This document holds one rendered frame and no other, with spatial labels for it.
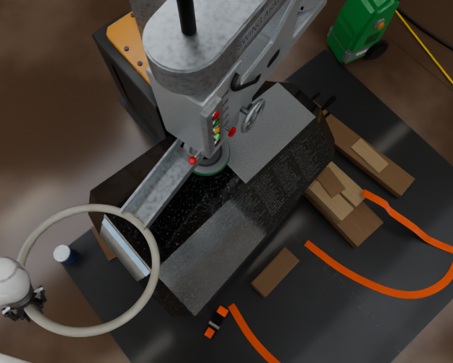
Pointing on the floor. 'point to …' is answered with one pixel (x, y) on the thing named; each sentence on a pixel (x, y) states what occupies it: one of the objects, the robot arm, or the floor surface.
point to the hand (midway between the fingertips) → (32, 312)
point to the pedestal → (132, 87)
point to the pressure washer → (361, 29)
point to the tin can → (65, 254)
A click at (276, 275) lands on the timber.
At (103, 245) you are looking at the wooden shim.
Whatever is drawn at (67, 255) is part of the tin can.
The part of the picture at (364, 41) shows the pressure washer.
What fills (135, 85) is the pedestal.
